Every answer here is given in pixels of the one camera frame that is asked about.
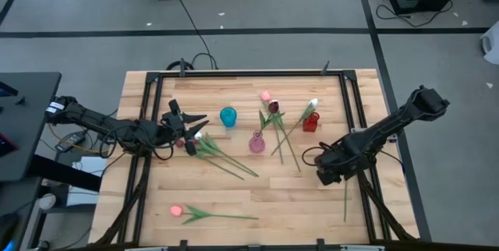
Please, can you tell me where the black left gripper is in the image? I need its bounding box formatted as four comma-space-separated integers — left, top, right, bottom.
161, 98, 211, 157

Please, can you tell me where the white artificial tulip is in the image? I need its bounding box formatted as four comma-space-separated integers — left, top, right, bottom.
193, 131, 260, 178
271, 97, 320, 157

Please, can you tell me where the long green foreground stem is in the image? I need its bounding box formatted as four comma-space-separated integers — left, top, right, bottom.
169, 204, 260, 226

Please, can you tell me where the teal glass vase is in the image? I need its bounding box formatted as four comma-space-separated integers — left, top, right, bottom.
219, 106, 238, 129

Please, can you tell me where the red glass vase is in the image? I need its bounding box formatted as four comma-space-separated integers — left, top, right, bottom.
302, 111, 321, 133

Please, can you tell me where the pink glass vase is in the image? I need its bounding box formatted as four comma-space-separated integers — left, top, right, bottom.
248, 129, 267, 154

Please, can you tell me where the white box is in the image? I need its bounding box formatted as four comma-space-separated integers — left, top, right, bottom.
65, 156, 108, 207

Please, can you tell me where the black power adapter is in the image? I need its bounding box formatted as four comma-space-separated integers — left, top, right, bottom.
54, 132, 87, 153

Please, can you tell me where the white round object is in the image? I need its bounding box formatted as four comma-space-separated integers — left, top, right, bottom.
37, 193, 58, 211

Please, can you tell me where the black side desk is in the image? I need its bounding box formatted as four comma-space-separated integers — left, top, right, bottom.
0, 72, 62, 182

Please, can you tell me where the red tablet device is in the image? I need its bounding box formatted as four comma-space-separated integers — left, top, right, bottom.
0, 133, 19, 157

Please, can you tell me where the dark handheld device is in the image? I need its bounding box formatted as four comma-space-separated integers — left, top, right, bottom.
0, 81, 19, 98

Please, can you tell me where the white plastic container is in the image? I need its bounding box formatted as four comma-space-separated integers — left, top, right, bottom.
480, 20, 499, 65

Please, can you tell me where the coiled black cable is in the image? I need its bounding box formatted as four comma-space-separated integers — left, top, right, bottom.
166, 59, 195, 72

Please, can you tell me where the black aluminium table frame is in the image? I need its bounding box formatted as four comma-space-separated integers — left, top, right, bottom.
93, 69, 420, 251

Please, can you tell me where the black floor cable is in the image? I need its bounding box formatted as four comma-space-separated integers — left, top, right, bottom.
143, 0, 219, 71

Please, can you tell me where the yellow cable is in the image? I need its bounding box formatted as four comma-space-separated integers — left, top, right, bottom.
47, 124, 110, 154

